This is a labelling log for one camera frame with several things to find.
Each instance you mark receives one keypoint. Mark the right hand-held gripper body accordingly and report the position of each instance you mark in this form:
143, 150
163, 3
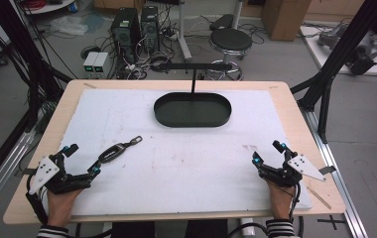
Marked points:
300, 165

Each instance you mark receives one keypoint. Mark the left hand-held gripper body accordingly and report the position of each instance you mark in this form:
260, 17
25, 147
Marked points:
46, 172

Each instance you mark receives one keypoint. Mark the black wristwatch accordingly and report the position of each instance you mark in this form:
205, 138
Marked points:
113, 152

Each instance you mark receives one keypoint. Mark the person's left hand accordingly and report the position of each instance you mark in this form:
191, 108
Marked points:
61, 206

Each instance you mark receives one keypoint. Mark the person's right hand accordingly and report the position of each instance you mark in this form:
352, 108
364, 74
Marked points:
280, 201

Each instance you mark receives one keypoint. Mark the small grey metal strip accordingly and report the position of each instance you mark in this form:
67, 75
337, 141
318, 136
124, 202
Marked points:
327, 170

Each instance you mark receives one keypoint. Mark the thin wooden stick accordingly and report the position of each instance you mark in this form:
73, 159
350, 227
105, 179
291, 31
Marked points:
318, 197

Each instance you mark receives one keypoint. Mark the person's left striped sleeve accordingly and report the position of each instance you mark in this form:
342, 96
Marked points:
52, 232

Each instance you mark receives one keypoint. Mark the person's striped sleeve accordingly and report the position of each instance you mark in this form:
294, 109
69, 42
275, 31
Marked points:
280, 228
52, 232

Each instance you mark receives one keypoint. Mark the person's right striped sleeve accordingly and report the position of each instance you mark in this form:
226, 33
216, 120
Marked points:
280, 228

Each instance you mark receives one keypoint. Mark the white foam mat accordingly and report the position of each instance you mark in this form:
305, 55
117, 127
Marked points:
183, 172

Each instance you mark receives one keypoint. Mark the black oval tray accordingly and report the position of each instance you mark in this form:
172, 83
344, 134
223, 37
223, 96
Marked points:
192, 112

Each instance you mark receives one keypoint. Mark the white power supply unit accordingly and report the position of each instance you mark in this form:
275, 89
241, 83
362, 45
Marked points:
90, 62
101, 62

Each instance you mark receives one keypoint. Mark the white board on floor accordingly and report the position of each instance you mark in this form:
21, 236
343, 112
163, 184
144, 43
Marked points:
322, 54

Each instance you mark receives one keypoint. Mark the black T-shaped stand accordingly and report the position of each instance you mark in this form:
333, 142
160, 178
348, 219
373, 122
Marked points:
193, 66

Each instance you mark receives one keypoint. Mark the black round stool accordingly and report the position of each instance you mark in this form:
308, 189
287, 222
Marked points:
230, 41

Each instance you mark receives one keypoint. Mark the grey robot device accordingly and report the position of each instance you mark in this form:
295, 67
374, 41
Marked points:
358, 49

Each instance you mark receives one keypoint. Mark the clear plastic bag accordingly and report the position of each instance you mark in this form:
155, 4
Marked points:
69, 25

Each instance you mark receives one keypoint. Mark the cardboard box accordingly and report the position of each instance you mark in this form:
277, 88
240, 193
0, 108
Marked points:
284, 18

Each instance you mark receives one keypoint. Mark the black computer tower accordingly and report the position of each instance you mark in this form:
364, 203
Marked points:
125, 29
150, 28

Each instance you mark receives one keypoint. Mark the grey table leg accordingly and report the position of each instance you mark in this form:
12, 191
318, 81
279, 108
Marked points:
183, 36

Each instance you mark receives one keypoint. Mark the white round table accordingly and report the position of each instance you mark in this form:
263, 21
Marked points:
49, 6

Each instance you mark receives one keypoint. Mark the aluminium rail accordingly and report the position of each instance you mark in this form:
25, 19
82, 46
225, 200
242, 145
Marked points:
1, 172
338, 185

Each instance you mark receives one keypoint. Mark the black frame strut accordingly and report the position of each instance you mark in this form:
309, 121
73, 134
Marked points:
21, 43
342, 49

